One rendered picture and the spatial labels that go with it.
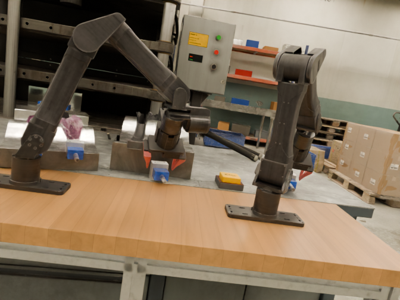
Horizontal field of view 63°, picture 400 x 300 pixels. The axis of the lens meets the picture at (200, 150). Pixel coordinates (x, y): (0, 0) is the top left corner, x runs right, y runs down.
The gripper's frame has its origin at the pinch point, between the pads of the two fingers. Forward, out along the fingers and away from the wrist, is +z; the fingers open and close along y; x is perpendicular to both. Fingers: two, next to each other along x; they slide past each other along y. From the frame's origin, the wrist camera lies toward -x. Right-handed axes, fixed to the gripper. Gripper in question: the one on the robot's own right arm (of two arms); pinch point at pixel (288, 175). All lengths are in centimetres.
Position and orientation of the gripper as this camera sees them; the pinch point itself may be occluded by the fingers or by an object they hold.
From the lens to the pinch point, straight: 119.0
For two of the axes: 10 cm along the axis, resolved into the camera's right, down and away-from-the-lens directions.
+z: -1.0, 7.5, 6.5
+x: -1.5, 6.4, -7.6
